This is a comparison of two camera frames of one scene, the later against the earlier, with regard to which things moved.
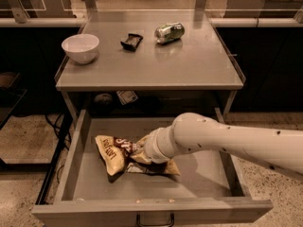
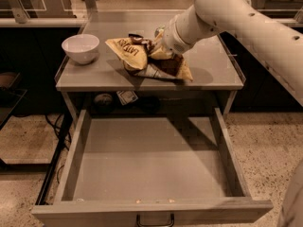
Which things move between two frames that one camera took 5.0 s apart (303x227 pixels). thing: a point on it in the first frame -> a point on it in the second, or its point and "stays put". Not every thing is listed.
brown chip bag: [115, 155] -> [134, 52]
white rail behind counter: [42, 22] stays put
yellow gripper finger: [143, 140] -> [161, 31]
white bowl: [80, 48] stays put
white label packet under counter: [126, 96] stays put
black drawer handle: [172, 221] stays put
